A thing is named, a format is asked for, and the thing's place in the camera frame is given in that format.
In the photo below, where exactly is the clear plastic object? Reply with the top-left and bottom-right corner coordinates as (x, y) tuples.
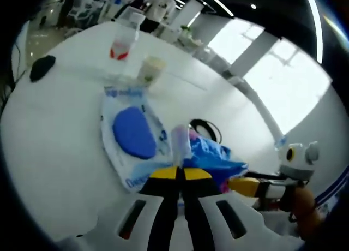
(274, 135), (289, 151)

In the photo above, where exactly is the white paper cup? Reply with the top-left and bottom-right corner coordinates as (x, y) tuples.
(137, 56), (167, 88)

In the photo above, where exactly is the black computer mouse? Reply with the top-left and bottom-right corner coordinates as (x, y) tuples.
(29, 56), (57, 83)

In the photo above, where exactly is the black cable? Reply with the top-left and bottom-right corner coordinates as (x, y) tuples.
(189, 118), (224, 143)

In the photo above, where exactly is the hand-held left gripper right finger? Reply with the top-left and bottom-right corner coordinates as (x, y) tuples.
(181, 166), (306, 251)

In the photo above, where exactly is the blue pad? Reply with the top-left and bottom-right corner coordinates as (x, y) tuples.
(99, 86), (176, 194)

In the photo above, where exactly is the green potted plant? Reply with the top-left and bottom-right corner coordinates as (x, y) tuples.
(179, 24), (195, 37)

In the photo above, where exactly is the white table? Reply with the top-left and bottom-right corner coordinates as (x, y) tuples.
(0, 21), (343, 251)

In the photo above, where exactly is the person's right hand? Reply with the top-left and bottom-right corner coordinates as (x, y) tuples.
(292, 184), (327, 237)

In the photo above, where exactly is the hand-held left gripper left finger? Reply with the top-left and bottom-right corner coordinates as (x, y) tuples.
(75, 165), (181, 251)

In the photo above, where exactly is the clear cup with red bottom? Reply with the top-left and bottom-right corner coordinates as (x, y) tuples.
(109, 8), (146, 63)

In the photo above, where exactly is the blue tissue packet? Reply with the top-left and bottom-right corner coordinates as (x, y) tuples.
(170, 125), (250, 195)

